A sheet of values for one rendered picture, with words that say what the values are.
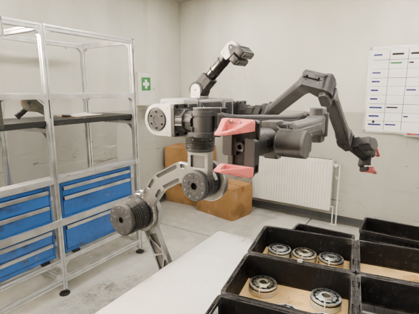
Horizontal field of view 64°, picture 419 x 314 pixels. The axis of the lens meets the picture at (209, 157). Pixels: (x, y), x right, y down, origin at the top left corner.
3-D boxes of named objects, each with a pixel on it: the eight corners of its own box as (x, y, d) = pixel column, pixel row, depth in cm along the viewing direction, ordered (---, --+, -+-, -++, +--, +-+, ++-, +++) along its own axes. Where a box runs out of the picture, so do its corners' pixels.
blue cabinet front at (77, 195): (65, 253, 262) (58, 183, 252) (132, 223, 322) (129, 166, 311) (67, 253, 261) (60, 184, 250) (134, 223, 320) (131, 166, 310)
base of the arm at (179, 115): (184, 134, 131) (184, 103, 129) (202, 136, 127) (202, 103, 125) (171, 137, 124) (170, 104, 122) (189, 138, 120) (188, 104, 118)
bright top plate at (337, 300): (308, 302, 114) (308, 301, 114) (312, 286, 123) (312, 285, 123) (341, 309, 110) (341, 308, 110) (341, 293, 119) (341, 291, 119)
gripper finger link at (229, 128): (234, 166, 56) (259, 157, 63) (235, 122, 54) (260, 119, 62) (200, 161, 59) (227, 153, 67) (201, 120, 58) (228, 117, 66)
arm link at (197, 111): (317, 136, 121) (319, 107, 119) (329, 141, 108) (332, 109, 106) (193, 134, 123) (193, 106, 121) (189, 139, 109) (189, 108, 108)
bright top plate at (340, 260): (316, 261, 142) (316, 260, 141) (320, 251, 150) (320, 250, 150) (341, 266, 137) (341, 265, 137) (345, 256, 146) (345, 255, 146)
